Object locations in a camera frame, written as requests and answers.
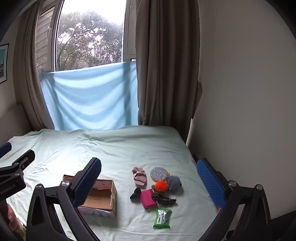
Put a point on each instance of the light blue hanging cloth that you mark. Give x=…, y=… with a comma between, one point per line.
x=92, y=97

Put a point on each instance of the round glitter sponge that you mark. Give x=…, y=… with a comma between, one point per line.
x=158, y=173

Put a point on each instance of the patterned cardboard box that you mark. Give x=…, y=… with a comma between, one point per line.
x=101, y=197

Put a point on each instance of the grey sock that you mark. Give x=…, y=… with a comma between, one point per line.
x=174, y=182

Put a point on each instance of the magenta cloth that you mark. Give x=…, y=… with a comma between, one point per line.
x=148, y=198

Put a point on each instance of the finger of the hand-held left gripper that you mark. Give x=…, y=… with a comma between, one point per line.
x=5, y=148
x=25, y=158

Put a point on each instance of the person's left hand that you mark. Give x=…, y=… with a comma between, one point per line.
x=12, y=217

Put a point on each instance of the pink socks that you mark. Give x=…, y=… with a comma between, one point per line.
x=139, y=177

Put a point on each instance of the framed wall picture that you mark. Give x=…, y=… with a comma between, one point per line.
x=2, y=62

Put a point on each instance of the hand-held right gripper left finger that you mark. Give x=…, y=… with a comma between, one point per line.
x=87, y=183

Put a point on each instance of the orange pompom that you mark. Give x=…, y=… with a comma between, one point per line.
x=160, y=186

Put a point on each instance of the dark patterned scrunchie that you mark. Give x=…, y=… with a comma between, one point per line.
x=165, y=199

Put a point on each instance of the beige headboard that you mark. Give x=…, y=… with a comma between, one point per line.
x=13, y=120

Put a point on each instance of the green wet wipes packet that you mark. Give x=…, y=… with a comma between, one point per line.
x=161, y=217

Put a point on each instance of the bed with pale green sheet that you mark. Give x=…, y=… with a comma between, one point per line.
x=92, y=146

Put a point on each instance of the black hair bow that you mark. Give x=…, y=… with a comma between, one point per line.
x=136, y=193

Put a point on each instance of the brown curtain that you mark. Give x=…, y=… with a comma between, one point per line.
x=30, y=92
x=166, y=69

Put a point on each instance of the window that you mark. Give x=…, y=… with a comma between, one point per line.
x=92, y=34

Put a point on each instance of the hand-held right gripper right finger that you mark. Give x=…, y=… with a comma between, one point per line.
x=210, y=183

